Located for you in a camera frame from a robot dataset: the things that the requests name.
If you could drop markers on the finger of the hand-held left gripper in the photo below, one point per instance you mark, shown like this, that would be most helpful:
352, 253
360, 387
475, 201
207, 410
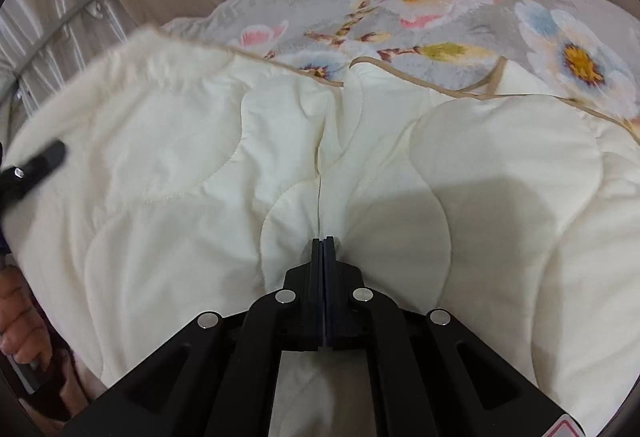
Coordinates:
35, 162

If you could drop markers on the metal rail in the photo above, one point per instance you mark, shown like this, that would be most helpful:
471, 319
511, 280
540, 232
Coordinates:
80, 4

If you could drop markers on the silvery white curtain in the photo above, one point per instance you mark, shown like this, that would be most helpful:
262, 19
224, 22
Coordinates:
55, 12

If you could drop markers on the cream quilted jacket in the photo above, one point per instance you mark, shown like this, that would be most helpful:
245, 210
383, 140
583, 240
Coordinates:
300, 167

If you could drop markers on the grey floral blanket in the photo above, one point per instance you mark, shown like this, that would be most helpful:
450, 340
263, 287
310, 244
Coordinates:
450, 17

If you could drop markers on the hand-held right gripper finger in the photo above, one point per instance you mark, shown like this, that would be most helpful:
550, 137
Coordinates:
317, 277
329, 277

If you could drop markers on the person's left hand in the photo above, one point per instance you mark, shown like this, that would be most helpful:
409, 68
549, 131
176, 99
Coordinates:
20, 322

